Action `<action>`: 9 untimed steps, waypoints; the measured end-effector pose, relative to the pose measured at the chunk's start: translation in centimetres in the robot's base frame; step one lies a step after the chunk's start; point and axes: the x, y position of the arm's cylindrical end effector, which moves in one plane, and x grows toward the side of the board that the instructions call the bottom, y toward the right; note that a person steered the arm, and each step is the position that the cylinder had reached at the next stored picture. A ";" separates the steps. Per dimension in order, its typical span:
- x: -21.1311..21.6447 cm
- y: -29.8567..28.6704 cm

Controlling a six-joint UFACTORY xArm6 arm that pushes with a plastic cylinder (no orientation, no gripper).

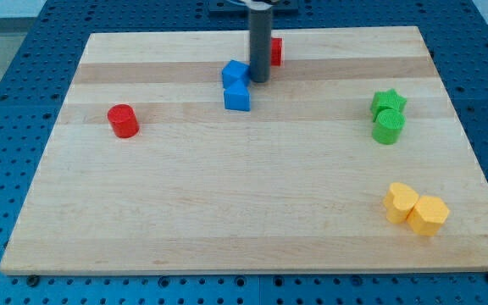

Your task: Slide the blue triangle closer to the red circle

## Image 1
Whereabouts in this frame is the green cylinder block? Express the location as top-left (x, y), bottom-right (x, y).
top-left (372, 109), bottom-right (406, 145)

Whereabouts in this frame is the yellow hexagon block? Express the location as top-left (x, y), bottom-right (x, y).
top-left (407, 196), bottom-right (451, 236)

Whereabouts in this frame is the yellow heart block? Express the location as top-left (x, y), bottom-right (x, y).
top-left (383, 182), bottom-right (419, 224)

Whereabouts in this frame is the blue cube block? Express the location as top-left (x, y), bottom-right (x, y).
top-left (221, 60), bottom-right (250, 89)

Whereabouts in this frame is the red block behind rod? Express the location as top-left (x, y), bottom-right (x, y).
top-left (270, 37), bottom-right (283, 66)

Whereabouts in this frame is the wooden board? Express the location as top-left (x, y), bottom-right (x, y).
top-left (0, 26), bottom-right (488, 275)

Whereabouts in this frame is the red cylinder block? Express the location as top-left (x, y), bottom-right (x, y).
top-left (107, 104), bottom-right (140, 138)

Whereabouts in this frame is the blue triangle block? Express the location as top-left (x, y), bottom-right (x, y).
top-left (224, 80), bottom-right (251, 112)

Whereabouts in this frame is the green star block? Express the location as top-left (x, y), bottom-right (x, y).
top-left (370, 89), bottom-right (408, 122)

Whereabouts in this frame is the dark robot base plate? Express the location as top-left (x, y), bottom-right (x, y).
top-left (206, 0), bottom-right (299, 14)

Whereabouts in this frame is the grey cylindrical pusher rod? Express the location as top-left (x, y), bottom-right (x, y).
top-left (247, 1), bottom-right (274, 83)

